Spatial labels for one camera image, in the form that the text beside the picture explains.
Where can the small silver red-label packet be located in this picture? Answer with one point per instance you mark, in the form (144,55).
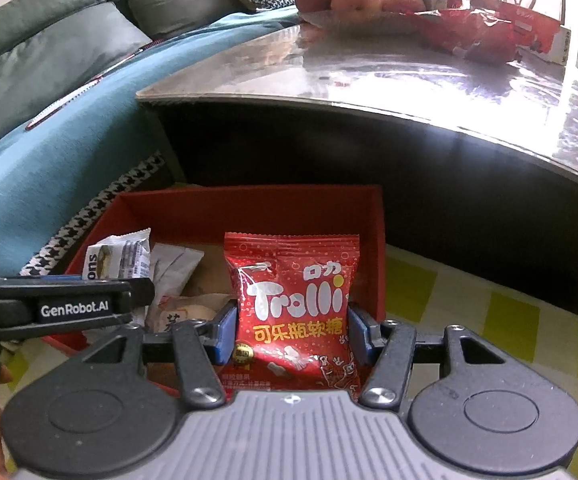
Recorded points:
(119,255)

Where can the red cardboard box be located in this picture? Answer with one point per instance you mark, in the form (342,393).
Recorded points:
(289,210)

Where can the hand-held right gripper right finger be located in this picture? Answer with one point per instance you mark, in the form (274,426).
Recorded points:
(358,335)

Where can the green checkered tablecloth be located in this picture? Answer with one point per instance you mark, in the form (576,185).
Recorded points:
(494,320)

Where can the crumpled red wrapper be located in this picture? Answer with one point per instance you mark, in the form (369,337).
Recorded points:
(469,35)

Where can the red carton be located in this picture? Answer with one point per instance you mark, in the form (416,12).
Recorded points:
(544,30)

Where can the red gummy candy packet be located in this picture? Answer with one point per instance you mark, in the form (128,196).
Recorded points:
(294,300)

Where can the steamed bun packet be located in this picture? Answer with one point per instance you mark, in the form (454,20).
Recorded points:
(194,310)

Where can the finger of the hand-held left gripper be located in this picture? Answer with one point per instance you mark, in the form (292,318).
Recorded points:
(141,292)
(64,277)

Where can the dark coffee table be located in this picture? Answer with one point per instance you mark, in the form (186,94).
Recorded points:
(419,85)

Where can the fruit plate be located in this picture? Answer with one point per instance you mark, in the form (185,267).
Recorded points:
(359,27)

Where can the long grey snack packet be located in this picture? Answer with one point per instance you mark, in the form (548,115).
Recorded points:
(174,270)

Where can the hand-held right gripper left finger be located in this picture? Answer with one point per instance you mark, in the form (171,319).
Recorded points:
(226,332)

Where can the grey green cushion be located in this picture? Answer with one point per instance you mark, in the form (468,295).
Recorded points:
(184,10)
(44,75)

